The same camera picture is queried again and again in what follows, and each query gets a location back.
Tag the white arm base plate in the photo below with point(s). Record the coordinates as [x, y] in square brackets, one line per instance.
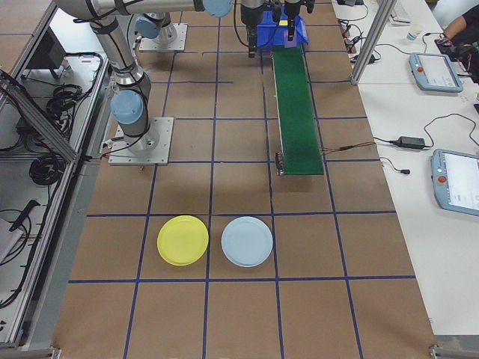
[179, 37]
[161, 149]

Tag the light blue teach pendant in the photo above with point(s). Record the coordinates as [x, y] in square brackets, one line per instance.
[436, 71]
[456, 183]

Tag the person forearm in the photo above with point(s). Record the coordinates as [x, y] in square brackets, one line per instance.
[462, 18]

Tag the green conveyor belt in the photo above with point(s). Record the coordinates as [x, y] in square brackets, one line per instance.
[299, 123]

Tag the light blue plate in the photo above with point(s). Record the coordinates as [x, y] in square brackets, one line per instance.
[247, 241]

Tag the black handheld tool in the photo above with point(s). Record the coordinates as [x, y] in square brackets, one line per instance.
[24, 215]

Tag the blue plastic bin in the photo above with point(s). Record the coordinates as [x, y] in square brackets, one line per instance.
[269, 37]

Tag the small electronics board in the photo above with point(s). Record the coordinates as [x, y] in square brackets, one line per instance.
[350, 41]

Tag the aluminium corner rail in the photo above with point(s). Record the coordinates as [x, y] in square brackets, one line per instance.
[453, 349]
[30, 352]

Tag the black power adapter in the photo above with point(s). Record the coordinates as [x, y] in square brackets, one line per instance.
[368, 59]
[411, 141]

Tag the black box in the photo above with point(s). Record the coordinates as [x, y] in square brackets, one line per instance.
[46, 52]

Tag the aluminium profile post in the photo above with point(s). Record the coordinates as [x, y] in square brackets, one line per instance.
[370, 41]

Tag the white paper cup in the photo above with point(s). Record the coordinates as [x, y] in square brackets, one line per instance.
[414, 33]

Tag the white keyboard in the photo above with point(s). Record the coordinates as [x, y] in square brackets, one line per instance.
[402, 11]

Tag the black mat with electronics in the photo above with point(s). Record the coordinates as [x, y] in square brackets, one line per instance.
[454, 50]

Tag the yellow plate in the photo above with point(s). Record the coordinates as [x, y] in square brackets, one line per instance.
[183, 239]

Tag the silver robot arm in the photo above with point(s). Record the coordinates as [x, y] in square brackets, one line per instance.
[146, 28]
[123, 67]

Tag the V-shaped metal bar frame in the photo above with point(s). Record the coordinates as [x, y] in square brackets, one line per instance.
[37, 119]

